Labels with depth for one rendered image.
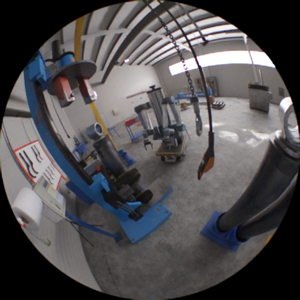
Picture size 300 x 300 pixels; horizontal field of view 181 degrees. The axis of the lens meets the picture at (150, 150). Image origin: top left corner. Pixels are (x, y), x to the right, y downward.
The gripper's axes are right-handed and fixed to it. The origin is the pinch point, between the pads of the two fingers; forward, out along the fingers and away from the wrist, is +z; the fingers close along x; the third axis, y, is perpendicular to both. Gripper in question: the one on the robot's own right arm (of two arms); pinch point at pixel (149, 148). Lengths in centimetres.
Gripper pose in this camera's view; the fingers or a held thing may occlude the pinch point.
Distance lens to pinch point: 182.9
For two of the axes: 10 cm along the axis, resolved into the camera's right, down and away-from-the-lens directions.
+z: 3.0, 9.5, 1.1
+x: -8.7, 2.2, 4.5
